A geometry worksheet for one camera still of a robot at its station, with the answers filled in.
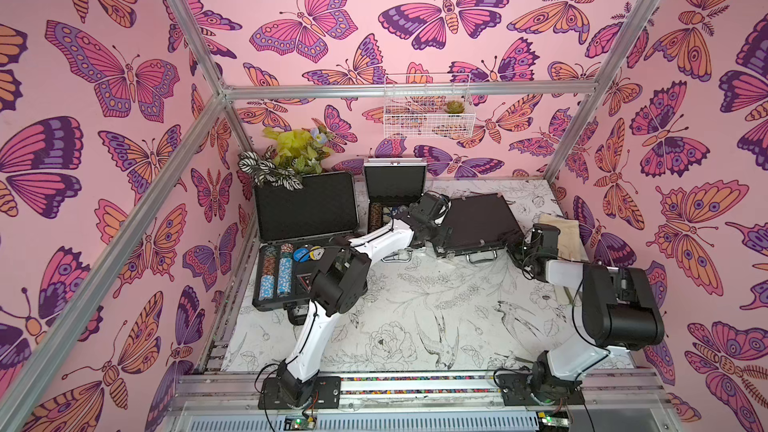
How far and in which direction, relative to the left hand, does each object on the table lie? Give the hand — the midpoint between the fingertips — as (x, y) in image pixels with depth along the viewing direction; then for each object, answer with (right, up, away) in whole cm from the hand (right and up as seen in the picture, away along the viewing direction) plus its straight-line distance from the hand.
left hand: (448, 231), depth 96 cm
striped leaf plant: (-58, +19, -4) cm, 61 cm away
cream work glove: (+42, -5, +3) cm, 42 cm away
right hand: (+19, -2, +1) cm, 20 cm away
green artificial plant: (-47, +27, +4) cm, 54 cm away
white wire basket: (-7, +40, -1) cm, 41 cm away
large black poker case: (-50, 0, +1) cm, 50 cm away
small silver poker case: (-19, +15, +7) cm, 25 cm away
